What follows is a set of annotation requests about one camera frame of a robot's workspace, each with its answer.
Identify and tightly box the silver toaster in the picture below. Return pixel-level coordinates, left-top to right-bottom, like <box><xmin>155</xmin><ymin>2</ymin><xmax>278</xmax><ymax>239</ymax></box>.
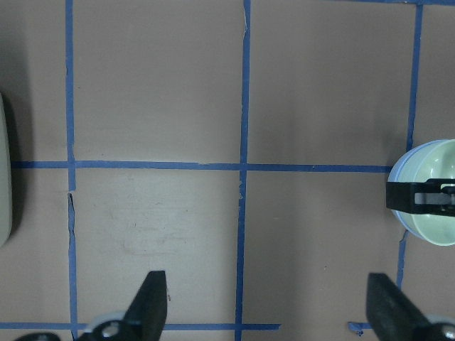
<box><xmin>0</xmin><ymin>96</ymin><xmax>13</xmax><ymax>246</ymax></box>

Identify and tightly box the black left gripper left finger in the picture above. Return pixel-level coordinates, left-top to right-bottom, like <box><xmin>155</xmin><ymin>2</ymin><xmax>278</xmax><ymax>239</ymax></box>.
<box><xmin>123</xmin><ymin>271</ymin><xmax>167</xmax><ymax>341</ymax></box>

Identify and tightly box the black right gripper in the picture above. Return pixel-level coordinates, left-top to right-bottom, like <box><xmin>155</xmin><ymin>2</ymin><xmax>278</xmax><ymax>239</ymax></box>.
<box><xmin>385</xmin><ymin>178</ymin><xmax>454</xmax><ymax>214</ymax></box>

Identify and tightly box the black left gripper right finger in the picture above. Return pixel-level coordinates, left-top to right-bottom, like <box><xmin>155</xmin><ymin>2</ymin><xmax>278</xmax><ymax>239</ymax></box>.
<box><xmin>365</xmin><ymin>273</ymin><xmax>432</xmax><ymax>340</ymax></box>

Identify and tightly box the green bowl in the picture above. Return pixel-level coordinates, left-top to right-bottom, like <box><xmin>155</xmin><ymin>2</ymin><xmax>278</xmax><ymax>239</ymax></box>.
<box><xmin>402</xmin><ymin>140</ymin><xmax>454</xmax><ymax>246</ymax></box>

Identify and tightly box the blue bowl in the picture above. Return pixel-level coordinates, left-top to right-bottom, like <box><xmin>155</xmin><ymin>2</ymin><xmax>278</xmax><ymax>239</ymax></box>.
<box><xmin>387</xmin><ymin>139</ymin><xmax>448</xmax><ymax>240</ymax></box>

